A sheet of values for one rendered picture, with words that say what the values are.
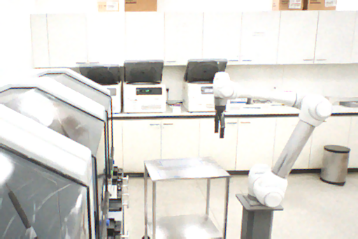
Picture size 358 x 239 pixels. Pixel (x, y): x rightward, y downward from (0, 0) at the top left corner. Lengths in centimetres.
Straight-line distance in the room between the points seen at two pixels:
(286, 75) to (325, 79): 60
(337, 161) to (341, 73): 153
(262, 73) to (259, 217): 319
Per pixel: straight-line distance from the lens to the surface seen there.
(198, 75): 502
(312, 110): 226
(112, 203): 232
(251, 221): 264
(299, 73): 570
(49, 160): 105
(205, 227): 311
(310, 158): 534
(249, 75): 540
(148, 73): 485
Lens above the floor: 181
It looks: 14 degrees down
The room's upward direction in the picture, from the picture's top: 1 degrees counter-clockwise
